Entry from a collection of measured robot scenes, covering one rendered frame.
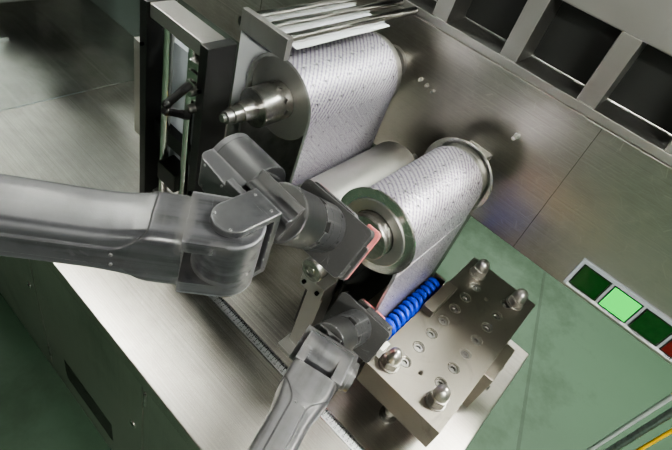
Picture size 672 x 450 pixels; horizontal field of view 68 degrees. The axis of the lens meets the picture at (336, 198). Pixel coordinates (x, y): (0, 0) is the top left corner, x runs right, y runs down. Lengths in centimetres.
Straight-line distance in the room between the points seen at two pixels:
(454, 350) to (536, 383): 152
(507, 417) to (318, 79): 180
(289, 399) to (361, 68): 54
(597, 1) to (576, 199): 33
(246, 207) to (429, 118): 68
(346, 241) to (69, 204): 27
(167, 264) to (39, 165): 94
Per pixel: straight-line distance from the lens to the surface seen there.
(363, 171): 90
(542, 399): 246
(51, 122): 147
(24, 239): 44
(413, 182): 79
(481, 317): 107
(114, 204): 43
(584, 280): 104
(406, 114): 108
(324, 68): 82
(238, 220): 41
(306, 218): 45
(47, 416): 197
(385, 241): 74
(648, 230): 97
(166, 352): 100
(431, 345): 97
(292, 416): 61
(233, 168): 49
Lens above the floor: 178
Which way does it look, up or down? 41 degrees down
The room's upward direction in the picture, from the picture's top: 20 degrees clockwise
